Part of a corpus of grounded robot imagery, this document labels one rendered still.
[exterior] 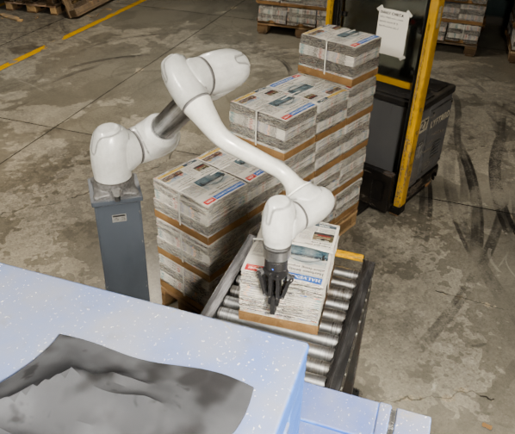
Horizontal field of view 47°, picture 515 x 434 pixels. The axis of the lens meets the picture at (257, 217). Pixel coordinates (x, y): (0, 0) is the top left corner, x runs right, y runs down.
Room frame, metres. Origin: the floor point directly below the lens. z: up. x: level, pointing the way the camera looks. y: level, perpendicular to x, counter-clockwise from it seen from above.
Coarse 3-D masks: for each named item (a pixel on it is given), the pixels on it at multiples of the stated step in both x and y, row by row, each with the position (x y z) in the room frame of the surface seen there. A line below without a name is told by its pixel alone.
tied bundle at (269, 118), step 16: (240, 96) 3.00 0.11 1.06; (256, 96) 3.01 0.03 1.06; (272, 96) 3.02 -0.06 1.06; (288, 96) 3.04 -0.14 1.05; (240, 112) 2.89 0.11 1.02; (256, 112) 2.82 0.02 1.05; (272, 112) 2.81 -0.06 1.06; (288, 112) 2.82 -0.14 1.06; (304, 112) 2.83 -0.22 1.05; (240, 128) 2.89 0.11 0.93; (256, 128) 2.82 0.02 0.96; (272, 128) 2.76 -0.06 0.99; (288, 128) 2.73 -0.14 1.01; (304, 128) 2.85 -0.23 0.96; (256, 144) 2.82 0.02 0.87; (272, 144) 2.76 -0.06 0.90; (288, 144) 2.73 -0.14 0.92
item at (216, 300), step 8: (248, 240) 2.05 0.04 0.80; (240, 248) 1.99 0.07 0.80; (248, 248) 1.99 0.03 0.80; (240, 256) 1.94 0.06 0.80; (232, 264) 1.88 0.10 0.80; (240, 264) 1.88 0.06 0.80; (232, 272) 1.83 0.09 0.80; (240, 272) 1.85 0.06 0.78; (224, 280) 1.78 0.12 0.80; (232, 280) 1.78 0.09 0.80; (216, 288) 1.73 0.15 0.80; (224, 288) 1.73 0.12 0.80; (216, 296) 1.68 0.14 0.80; (224, 296) 1.69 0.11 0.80; (208, 304) 1.64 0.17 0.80; (216, 304) 1.64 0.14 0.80; (208, 312) 1.60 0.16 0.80; (216, 312) 1.61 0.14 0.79
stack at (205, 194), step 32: (192, 160) 2.69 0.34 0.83; (224, 160) 2.71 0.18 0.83; (288, 160) 2.74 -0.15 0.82; (320, 160) 2.99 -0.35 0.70; (160, 192) 2.48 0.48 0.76; (192, 192) 2.38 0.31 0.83; (224, 192) 2.39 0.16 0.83; (256, 192) 2.55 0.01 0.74; (160, 224) 2.48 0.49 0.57; (192, 224) 2.33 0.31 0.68; (224, 224) 2.36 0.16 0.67; (256, 224) 2.54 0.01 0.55; (160, 256) 2.50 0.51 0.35; (192, 256) 2.34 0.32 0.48; (224, 256) 2.36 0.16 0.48; (192, 288) 2.35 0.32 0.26
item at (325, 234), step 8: (320, 224) 1.85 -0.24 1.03; (328, 224) 1.85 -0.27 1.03; (304, 232) 1.79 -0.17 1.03; (312, 232) 1.79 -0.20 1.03; (320, 232) 1.79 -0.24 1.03; (328, 232) 1.80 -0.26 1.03; (336, 232) 1.80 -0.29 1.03; (296, 240) 1.74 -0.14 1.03; (304, 240) 1.74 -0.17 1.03; (312, 240) 1.74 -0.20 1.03; (320, 240) 1.75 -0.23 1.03; (328, 240) 1.75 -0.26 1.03; (336, 240) 1.76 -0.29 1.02; (336, 248) 1.83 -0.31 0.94; (328, 280) 1.72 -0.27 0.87
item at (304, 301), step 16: (256, 256) 1.64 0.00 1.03; (304, 256) 1.65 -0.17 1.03; (304, 272) 1.56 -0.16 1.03; (320, 272) 1.56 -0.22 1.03; (240, 288) 1.57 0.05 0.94; (256, 288) 1.55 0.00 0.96; (304, 288) 1.51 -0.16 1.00; (320, 288) 1.49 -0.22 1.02; (240, 304) 1.57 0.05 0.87; (256, 304) 1.55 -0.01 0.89; (288, 304) 1.53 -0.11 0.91; (304, 304) 1.51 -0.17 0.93; (320, 304) 1.50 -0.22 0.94; (304, 320) 1.51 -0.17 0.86
